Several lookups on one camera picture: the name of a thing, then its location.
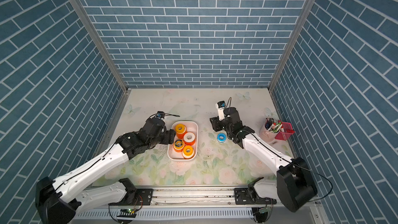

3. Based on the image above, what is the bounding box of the blue tape roll small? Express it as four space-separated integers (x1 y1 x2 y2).
217 133 227 143

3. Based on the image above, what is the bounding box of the yellow tape roll small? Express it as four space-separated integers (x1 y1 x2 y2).
174 123 187 140

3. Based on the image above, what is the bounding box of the yellow black tape roll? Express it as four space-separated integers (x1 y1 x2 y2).
173 139 185 152

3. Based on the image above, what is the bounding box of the white storage box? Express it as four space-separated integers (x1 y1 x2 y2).
167 121 199 161

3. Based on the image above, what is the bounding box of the yellow orange tape roll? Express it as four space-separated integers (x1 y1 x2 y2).
182 145 195 159

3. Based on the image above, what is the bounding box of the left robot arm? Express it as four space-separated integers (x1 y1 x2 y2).
35 117 176 224

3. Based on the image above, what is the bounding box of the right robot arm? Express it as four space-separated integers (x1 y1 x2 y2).
210 101 318 212

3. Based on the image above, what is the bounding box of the pink pen cup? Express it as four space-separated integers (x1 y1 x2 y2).
259 118 283 143

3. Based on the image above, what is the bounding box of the magenta plastic basket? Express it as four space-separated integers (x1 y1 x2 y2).
275 122 295 141

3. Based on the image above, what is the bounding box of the green circuit board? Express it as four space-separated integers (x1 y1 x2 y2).
117 208 137 218

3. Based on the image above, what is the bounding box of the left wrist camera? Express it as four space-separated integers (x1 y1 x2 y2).
155 111 166 119

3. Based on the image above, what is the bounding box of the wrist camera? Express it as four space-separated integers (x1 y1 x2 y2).
155 111 166 119
216 101 226 121

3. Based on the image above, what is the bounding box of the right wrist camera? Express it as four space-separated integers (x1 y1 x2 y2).
216 101 226 121

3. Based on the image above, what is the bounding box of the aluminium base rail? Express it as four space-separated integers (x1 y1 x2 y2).
76 183 287 207

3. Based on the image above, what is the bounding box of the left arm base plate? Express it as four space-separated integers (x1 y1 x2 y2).
110 188 153 207

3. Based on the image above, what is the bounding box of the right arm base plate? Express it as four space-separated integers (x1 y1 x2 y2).
234 188 277 205

